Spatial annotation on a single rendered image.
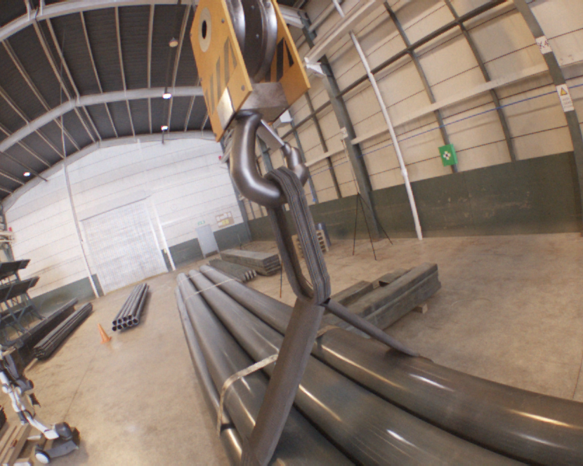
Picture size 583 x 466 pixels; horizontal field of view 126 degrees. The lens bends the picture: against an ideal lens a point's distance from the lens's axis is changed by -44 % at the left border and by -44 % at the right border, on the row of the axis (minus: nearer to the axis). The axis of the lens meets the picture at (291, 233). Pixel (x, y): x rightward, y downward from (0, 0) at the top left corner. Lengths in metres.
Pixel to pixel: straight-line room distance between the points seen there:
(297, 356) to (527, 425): 0.44
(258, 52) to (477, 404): 0.75
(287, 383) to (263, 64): 0.58
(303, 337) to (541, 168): 5.69
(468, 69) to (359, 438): 6.37
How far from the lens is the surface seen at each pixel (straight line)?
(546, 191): 5.95
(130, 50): 11.86
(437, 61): 6.79
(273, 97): 0.47
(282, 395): 0.51
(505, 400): 0.57
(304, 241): 0.41
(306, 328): 0.47
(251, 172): 0.42
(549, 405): 0.57
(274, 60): 0.51
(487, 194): 6.26
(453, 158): 6.32
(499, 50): 6.31
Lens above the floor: 1.88
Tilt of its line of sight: 6 degrees down
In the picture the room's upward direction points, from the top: 17 degrees counter-clockwise
